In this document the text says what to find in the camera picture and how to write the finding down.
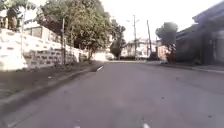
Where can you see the distant buildings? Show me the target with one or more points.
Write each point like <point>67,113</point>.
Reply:
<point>141,48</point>

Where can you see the utility pole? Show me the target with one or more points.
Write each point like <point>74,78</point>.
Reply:
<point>149,36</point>
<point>135,36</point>

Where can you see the grey paved road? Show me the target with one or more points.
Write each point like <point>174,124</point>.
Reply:
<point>133,96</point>

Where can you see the vehicle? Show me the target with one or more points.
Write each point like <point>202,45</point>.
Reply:
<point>153,56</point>

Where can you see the large green tree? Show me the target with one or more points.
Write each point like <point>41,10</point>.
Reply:
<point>83,23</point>

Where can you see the round-crowned tree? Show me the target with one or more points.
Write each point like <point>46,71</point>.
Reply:
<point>166,31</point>

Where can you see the robot's own part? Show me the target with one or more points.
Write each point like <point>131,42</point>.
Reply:
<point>77,126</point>
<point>146,126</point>

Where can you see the concrete kerb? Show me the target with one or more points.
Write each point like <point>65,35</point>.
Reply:
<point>40,90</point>

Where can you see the dirt verge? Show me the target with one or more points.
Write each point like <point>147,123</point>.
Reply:
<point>30,78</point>

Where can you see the dark building with awning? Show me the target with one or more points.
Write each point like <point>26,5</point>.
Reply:
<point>206,36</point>

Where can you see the white block wall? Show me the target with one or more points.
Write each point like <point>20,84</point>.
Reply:
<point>40,50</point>

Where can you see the low building behind wall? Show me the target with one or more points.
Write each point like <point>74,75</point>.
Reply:
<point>36,31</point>

